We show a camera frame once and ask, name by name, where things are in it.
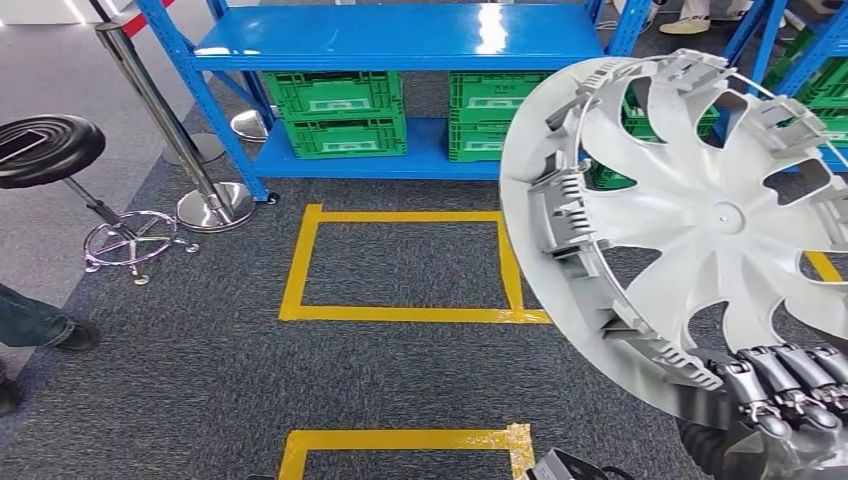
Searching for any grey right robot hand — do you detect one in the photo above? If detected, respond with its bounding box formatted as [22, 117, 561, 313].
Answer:
[718, 343, 848, 480]

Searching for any grey plastic wheel cover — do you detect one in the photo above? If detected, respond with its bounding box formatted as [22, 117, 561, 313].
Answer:
[498, 49, 848, 431]

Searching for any yellow floor tape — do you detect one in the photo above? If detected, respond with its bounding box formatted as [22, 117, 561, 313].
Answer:
[278, 203, 551, 326]
[804, 251, 844, 284]
[278, 423, 535, 480]

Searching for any person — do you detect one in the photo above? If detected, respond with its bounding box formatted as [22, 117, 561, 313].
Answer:
[0, 283, 102, 420]
[659, 0, 753, 36]

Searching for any chrome dome base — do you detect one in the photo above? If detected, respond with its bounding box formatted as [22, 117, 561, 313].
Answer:
[230, 109, 271, 145]

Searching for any chrome stanchion with round base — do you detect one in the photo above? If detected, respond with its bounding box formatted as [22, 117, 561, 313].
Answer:
[94, 19, 258, 234]

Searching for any short red barrier belt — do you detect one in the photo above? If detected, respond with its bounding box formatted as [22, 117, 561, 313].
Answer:
[122, 0, 177, 38]

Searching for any black round stool seat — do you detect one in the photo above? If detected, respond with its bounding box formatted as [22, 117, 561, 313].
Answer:
[0, 114, 107, 190]

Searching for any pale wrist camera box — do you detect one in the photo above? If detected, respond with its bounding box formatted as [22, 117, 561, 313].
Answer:
[527, 449, 579, 480]

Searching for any black-topped barrier post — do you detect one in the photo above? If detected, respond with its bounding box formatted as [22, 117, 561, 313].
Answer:
[162, 132, 228, 167]

